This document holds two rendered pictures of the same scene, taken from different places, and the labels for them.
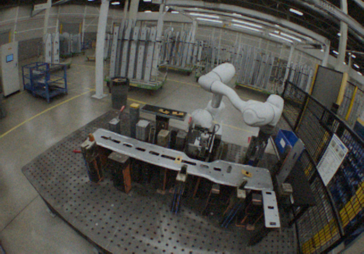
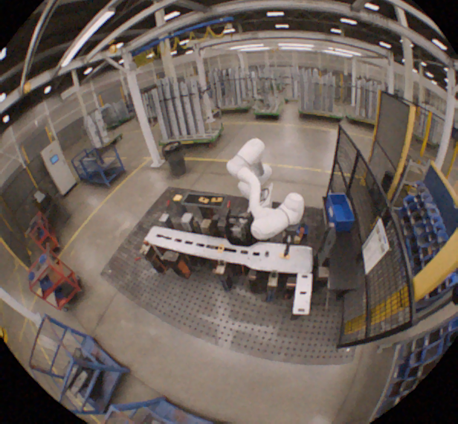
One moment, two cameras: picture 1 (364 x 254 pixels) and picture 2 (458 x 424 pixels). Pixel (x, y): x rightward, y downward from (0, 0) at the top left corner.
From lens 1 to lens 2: 0.53 m
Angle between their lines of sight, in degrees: 17
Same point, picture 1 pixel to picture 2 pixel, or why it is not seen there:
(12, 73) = (63, 171)
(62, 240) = (148, 320)
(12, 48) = (53, 149)
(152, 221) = (209, 300)
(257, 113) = (262, 231)
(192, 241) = (241, 315)
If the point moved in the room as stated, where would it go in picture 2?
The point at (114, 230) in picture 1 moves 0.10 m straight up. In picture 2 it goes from (181, 312) to (176, 309)
